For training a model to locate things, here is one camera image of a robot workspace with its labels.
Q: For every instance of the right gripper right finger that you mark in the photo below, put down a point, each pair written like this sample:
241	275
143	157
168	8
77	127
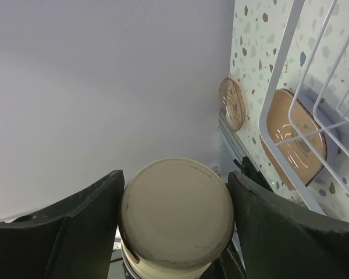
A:
280	239

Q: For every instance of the cream steel-lined cup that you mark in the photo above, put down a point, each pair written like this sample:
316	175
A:
176	217

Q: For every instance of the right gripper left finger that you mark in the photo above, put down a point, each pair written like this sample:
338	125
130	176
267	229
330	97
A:
72	238

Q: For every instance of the white wire dish rack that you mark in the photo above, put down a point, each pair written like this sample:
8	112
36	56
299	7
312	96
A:
309	42

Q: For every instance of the brown square panda plate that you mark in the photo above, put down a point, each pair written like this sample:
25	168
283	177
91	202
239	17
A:
297	153

